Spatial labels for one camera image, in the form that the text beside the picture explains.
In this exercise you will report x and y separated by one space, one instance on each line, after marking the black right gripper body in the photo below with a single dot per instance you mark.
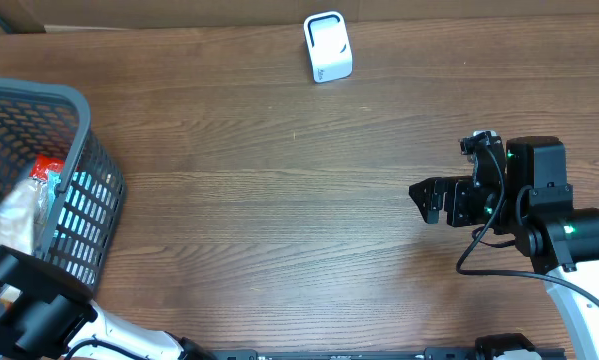
469 205

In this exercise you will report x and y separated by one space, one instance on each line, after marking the red and clear snack package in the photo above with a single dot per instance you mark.
43 166

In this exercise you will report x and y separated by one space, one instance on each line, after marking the beige paper pouch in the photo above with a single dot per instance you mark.
23 216

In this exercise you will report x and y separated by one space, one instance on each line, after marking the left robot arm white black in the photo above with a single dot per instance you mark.
47 313

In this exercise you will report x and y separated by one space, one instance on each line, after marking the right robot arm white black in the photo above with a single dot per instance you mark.
519 188

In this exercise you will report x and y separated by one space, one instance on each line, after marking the white barcode scanner stand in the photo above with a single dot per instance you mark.
328 46

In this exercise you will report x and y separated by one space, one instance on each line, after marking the grey plastic mesh basket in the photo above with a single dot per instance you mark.
55 121

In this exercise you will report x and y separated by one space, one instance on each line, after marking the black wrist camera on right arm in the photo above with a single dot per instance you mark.
486 152

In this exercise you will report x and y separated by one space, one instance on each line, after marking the black rail at table edge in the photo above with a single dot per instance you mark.
430 353

